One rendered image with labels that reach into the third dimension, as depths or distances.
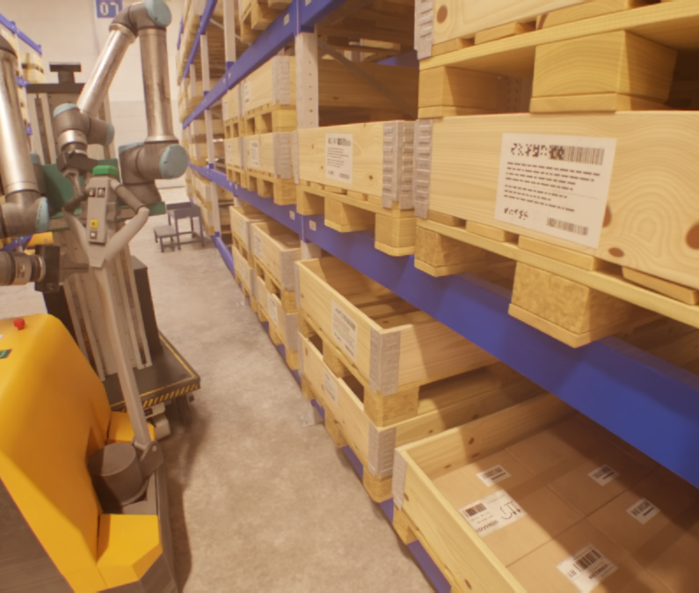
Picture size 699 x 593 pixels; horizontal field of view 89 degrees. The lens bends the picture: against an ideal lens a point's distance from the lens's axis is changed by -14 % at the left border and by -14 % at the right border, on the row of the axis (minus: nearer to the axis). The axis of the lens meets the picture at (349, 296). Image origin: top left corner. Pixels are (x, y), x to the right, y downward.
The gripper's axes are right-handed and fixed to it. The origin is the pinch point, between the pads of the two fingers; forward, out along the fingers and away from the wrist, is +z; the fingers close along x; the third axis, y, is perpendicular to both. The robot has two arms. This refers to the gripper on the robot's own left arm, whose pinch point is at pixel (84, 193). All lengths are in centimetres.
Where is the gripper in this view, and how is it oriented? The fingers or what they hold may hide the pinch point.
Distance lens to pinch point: 154.3
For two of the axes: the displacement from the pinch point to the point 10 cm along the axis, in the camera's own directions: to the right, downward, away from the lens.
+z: 3.6, 9.3, -0.8
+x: 3.6, -0.6, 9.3
